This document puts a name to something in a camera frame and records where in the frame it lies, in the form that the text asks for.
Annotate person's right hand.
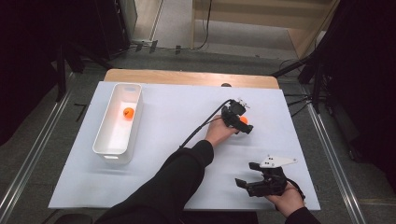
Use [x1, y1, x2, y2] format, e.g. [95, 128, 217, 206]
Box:
[265, 182, 305, 218]

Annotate black stand post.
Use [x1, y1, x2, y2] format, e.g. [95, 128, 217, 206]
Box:
[55, 41, 68, 103]

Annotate metal floor rail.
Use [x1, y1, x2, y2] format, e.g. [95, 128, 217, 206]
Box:
[305, 102, 368, 224]
[0, 72, 77, 220]

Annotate white plastic bin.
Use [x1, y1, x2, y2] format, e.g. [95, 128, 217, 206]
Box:
[92, 82, 145, 165]

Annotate wooden table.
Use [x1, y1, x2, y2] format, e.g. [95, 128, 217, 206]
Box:
[103, 68, 280, 91]

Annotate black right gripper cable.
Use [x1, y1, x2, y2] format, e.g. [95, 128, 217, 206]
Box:
[286, 177, 306, 202]

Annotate black cabinet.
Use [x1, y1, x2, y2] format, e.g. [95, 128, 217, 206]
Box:
[92, 0, 131, 62]

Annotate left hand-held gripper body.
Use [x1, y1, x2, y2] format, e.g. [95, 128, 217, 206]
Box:
[220, 98, 251, 129]

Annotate black stand legs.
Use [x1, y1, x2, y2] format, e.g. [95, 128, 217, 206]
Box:
[271, 50, 330, 115]

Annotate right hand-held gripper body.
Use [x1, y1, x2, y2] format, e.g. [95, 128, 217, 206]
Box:
[247, 155, 298, 198]

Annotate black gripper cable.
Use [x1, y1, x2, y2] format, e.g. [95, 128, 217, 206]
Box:
[178, 98, 233, 149]
[286, 177, 306, 202]

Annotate black floor cables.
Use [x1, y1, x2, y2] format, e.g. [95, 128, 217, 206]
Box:
[283, 92, 313, 119]

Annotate person's left hand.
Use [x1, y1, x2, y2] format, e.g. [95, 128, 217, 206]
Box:
[205, 114, 240, 148]

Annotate light wooden furniture frame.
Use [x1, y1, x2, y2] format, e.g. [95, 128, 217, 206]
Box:
[190, 0, 339, 60]

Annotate white board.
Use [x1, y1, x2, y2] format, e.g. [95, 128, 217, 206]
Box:
[48, 80, 321, 212]

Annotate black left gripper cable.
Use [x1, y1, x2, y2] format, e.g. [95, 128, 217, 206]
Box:
[178, 98, 233, 149]

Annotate black hanging cable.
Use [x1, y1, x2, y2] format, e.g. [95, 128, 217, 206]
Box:
[191, 0, 214, 51]

